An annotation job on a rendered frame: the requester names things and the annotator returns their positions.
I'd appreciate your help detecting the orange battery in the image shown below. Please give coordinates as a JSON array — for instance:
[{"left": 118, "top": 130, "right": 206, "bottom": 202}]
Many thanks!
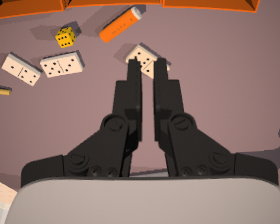
[{"left": 100, "top": 7, "right": 142, "bottom": 42}]

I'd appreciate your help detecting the yellow hex bolt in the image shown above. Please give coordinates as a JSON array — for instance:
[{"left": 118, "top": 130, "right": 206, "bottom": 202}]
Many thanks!
[{"left": 0, "top": 89, "right": 11, "bottom": 95}]

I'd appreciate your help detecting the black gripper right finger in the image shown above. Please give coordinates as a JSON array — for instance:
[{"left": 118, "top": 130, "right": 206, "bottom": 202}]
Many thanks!
[{"left": 153, "top": 58, "right": 279, "bottom": 186}]

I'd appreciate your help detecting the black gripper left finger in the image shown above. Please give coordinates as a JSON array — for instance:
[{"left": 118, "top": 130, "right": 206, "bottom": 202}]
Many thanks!
[{"left": 21, "top": 59, "right": 142, "bottom": 188}]

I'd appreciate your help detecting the yellow die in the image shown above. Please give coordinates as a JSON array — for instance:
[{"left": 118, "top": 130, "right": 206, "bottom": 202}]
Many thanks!
[{"left": 55, "top": 27, "right": 76, "bottom": 48}]

